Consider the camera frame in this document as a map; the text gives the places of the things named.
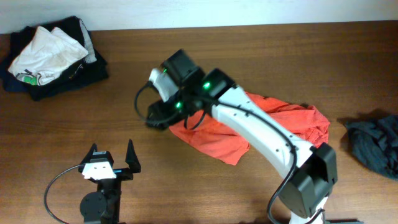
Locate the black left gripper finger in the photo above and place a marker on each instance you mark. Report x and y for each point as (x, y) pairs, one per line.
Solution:
(132, 159)
(89, 155)

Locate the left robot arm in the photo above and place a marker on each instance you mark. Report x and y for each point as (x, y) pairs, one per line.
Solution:
(103, 205)

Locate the white folded t-shirt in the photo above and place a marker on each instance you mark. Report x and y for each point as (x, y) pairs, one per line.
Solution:
(45, 57)

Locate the orange t-shirt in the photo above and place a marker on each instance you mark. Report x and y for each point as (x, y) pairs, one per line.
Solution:
(216, 140)

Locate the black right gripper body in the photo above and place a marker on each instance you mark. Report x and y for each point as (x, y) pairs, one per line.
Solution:
(156, 112)

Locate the black folded clothes pile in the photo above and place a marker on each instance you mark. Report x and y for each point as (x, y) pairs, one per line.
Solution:
(82, 73)

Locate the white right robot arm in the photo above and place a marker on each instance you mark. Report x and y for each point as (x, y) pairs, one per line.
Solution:
(309, 172)

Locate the dark blue-grey garment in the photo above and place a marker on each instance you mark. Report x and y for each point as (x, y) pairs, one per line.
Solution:
(374, 144)

